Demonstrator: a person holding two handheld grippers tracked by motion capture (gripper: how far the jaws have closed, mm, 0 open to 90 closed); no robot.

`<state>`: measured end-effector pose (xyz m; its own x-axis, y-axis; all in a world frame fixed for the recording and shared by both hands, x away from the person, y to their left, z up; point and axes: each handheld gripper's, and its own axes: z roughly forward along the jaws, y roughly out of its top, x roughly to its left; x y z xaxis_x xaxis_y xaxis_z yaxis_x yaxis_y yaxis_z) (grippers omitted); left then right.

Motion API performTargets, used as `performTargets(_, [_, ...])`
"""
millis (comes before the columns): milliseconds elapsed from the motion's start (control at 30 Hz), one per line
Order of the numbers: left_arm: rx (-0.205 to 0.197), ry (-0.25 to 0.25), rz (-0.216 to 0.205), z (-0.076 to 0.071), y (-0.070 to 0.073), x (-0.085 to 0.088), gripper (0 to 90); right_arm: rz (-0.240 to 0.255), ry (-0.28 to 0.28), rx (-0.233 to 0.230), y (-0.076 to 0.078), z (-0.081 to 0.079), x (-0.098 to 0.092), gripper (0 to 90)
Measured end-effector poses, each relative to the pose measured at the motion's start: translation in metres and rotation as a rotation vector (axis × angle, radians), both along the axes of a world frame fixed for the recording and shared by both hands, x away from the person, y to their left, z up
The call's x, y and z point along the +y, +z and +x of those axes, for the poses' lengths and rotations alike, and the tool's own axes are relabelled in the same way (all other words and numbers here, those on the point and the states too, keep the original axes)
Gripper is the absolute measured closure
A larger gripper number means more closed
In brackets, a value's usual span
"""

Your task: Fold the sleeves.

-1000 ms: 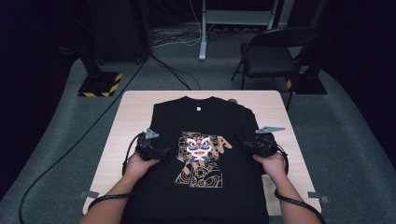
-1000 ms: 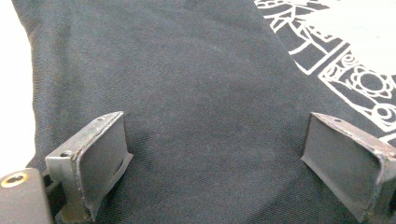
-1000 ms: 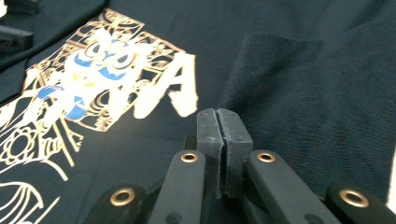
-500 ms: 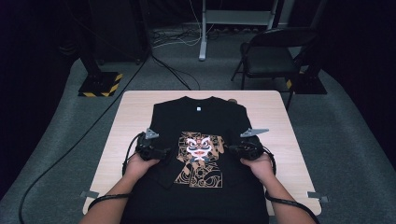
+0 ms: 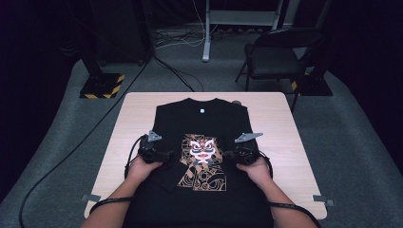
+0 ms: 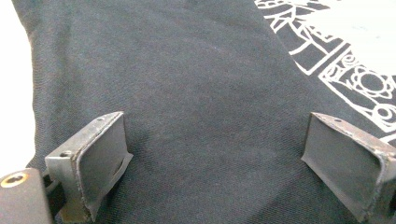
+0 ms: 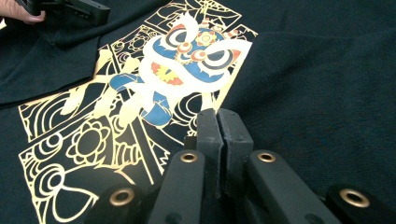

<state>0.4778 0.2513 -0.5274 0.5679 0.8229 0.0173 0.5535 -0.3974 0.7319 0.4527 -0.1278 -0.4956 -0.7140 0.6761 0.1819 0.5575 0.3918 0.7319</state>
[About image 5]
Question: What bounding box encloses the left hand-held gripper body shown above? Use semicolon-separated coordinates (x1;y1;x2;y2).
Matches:
138;130;164;164

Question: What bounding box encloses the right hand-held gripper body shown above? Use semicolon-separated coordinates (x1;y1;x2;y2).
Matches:
234;132;264;165

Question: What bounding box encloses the black lion print t-shirt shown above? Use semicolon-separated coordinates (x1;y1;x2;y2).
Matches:
123;97;275;228

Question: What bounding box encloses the person's right hand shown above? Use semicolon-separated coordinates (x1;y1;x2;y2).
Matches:
237;157;274;189

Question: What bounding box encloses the grey tape strip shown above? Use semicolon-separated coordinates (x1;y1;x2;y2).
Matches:
313;194;336;207
81;193;102;203

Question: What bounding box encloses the black stand with striped base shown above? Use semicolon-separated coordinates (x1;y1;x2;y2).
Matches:
291;0;334;97
67;0;126;100

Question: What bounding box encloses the black folding chair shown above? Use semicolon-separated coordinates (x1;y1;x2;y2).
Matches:
235;28;324;113

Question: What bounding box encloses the black cabinet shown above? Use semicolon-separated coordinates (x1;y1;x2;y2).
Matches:
89;0;153;65

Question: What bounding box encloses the left hand-held gripper cable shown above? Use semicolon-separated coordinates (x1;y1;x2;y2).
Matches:
89;134;147;215

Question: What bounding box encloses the hand-held gripper cable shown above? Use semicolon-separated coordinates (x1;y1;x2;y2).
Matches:
258;151;322;228
89;134;147;215

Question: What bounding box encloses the right hand-held gripper cable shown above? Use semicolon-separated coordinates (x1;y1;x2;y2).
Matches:
258;151;322;228

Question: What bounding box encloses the short thick black floor cable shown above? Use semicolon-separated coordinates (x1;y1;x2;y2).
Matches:
153;55;196;93

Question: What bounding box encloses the thin black floor cable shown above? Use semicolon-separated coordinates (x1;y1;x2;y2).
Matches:
177;69;204;93

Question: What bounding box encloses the long thick black floor cable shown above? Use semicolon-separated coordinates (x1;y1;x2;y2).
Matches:
18;47;156;228

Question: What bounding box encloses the tangle of floor cables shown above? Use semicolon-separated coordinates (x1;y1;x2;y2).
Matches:
154;28;222;50

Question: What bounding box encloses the white desk frame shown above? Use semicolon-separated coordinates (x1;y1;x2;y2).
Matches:
201;0;302;63

